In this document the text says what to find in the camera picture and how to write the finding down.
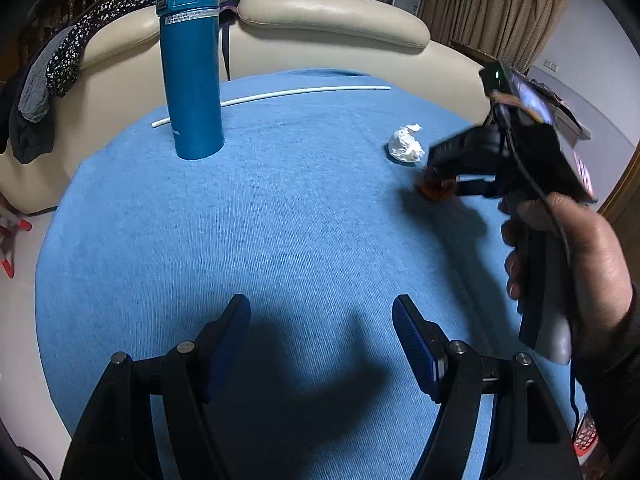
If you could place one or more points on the wooden door frame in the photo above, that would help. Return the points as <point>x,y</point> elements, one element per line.
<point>622,190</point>

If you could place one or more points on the grey garment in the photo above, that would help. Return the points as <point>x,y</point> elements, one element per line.
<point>37,90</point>

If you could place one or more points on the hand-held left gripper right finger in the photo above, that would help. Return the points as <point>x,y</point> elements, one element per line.
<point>412,340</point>

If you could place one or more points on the blue thermos bottle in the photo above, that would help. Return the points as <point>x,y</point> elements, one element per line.
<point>192,70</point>

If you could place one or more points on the dark garment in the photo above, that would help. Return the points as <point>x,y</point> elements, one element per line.
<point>25,135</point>

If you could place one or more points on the white air conditioner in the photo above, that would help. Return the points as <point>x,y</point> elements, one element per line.
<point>406,1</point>

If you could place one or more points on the black dotted garment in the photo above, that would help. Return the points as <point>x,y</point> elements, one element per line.
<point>95,30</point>

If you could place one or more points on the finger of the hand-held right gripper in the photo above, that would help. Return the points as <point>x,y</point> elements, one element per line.
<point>460,152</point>
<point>477,187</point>

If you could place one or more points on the orange wrapper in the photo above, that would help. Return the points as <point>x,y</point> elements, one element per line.
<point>437,192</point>

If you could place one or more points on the thin white plastic tube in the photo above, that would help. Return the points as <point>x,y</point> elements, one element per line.
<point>310,90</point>

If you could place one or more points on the crumpled white tissue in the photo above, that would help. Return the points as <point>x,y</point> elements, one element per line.
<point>405,147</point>

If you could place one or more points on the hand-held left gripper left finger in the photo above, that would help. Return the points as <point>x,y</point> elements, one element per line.
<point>235,330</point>

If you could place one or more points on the person's right forearm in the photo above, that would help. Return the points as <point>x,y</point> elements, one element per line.
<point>612,385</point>

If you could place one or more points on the striped beige curtain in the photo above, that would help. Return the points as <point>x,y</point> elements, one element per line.
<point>490,5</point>

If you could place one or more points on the red mesh basket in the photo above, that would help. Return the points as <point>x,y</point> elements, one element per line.
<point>587,440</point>

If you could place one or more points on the dark wooden shelf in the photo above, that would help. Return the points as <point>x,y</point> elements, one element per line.
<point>75,0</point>

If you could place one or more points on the cream leather sofa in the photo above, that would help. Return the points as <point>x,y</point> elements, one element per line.
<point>325,15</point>

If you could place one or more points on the person's right hand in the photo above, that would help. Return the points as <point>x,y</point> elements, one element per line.
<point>595,265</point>

